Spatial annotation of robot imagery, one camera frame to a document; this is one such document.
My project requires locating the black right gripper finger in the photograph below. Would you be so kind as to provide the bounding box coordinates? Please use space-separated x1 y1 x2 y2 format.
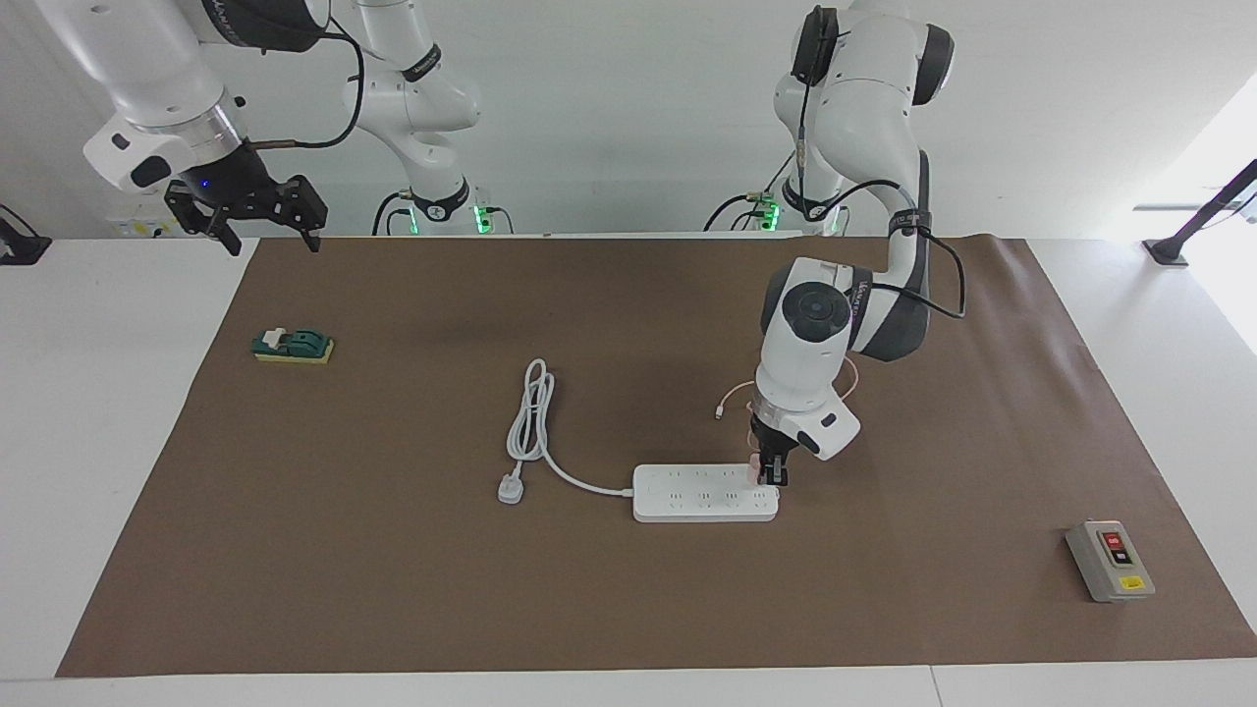
296 177 329 254
202 212 243 258

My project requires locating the pink charging cable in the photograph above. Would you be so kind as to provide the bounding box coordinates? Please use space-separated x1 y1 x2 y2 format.
715 353 860 420

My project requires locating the white power strip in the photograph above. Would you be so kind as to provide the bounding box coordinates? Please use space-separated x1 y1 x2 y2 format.
631 463 782 523

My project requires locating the black desk clamp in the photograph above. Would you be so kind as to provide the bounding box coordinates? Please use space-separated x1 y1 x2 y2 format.
0 203 52 266

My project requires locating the brown table mat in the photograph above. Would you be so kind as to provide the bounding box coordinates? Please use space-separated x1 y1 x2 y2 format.
56 236 1257 679

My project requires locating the black angled stand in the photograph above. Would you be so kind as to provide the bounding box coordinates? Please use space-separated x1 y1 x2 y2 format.
1142 159 1257 267

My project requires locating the black base cable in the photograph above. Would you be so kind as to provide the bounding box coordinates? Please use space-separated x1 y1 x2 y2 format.
703 147 798 234
371 190 418 237

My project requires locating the green knife switch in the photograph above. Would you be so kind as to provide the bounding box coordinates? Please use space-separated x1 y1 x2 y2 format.
251 327 336 365

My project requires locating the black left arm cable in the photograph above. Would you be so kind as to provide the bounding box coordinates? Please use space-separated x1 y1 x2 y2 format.
795 10 968 321

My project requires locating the white power cord with plug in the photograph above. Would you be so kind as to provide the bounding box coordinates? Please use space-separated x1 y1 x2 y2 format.
497 358 637 506

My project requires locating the grey on-off switch box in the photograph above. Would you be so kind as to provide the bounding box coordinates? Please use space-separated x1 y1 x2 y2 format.
1066 520 1157 603

